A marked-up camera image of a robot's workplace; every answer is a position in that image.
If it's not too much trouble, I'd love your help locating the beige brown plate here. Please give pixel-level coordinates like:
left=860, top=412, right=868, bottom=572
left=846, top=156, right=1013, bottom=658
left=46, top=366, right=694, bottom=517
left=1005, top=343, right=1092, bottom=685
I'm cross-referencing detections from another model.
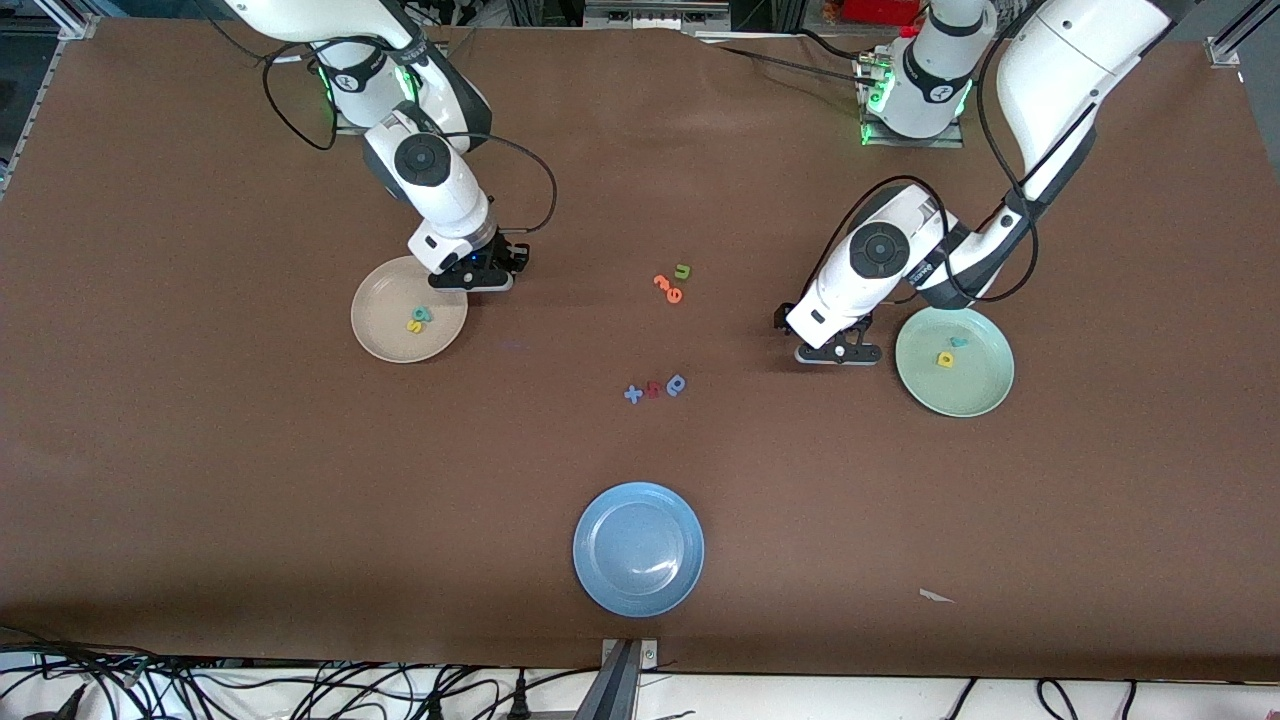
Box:
left=351, top=255, right=469, bottom=364

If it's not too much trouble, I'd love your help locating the blue plate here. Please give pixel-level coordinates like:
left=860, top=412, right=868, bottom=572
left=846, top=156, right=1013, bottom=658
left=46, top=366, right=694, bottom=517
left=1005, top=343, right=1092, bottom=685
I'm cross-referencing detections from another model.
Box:
left=573, top=482, right=705, bottom=618

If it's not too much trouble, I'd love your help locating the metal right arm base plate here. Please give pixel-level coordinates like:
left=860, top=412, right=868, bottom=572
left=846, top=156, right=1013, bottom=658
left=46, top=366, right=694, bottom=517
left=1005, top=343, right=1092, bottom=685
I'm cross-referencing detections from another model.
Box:
left=333, top=90, right=401, bottom=137

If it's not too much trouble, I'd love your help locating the brown table cover sheet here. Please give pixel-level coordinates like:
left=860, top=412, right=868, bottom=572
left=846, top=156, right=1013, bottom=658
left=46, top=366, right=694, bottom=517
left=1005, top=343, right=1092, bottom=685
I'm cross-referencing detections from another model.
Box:
left=0, top=15, right=1280, bottom=683

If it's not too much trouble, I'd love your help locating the light green plate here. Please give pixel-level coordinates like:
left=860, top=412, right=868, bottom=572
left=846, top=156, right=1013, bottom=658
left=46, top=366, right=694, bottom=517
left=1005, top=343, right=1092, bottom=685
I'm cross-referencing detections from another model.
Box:
left=895, top=304, right=1015, bottom=418

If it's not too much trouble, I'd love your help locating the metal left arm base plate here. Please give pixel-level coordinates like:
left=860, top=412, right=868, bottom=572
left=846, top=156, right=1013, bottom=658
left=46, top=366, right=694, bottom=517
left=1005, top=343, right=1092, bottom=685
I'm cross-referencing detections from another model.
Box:
left=858, top=55, right=966, bottom=149

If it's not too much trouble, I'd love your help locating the red box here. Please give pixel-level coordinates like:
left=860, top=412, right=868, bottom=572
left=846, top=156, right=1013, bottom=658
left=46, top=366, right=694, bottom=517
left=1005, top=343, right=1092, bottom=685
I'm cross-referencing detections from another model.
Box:
left=843, top=0, right=931, bottom=26

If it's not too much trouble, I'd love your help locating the grey equipment box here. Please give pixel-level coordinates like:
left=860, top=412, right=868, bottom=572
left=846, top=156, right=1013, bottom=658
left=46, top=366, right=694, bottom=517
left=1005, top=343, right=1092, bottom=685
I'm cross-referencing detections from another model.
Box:
left=583, top=0, right=733, bottom=33

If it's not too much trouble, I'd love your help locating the aluminium frame profile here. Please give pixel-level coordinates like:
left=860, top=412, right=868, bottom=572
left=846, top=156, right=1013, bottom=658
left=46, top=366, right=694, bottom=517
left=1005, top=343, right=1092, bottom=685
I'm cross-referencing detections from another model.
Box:
left=1205, top=0, right=1280, bottom=71
left=0, top=0, right=101, bottom=201

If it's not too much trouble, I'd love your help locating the dark aluminium post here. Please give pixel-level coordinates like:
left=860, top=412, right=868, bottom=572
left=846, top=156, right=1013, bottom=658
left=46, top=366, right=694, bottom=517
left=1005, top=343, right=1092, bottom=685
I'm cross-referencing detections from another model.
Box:
left=572, top=642, right=641, bottom=720

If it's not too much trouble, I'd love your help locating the short black cable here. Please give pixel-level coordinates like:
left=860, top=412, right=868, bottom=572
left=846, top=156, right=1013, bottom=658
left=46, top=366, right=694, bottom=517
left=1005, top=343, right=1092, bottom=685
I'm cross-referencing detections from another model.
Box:
left=795, top=27, right=866, bottom=59

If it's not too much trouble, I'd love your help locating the long black cable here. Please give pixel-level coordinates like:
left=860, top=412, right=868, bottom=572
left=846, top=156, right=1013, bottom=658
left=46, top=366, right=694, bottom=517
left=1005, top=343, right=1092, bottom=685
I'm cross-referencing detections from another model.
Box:
left=712, top=44, right=876, bottom=81

